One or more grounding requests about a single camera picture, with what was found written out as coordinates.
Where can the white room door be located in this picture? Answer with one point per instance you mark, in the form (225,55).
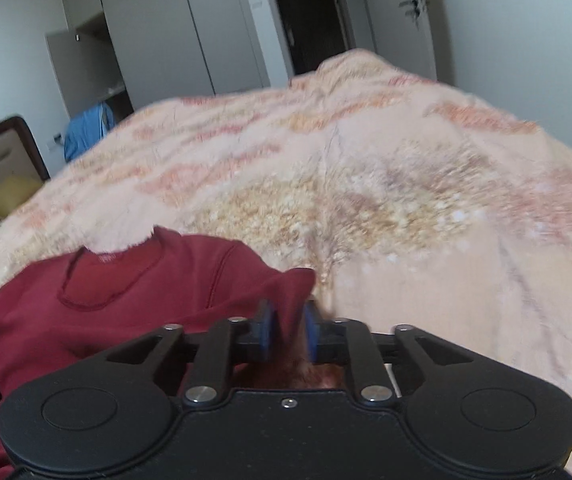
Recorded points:
(396,35)

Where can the grey wardrobe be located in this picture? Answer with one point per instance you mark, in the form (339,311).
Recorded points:
(166,35)

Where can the dark red sweater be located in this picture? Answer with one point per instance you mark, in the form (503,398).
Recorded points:
(131,305)

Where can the blue cloth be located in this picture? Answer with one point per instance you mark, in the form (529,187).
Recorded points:
(86,130)

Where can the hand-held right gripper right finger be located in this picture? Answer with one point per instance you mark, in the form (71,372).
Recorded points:
(311,332)

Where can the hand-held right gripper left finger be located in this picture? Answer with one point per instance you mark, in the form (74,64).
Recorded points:
(265,332)

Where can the mustard yellow pillow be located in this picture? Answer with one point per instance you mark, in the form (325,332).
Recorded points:
(8,197)

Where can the floral peach blanket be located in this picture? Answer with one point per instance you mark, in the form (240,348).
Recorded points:
(391,200)

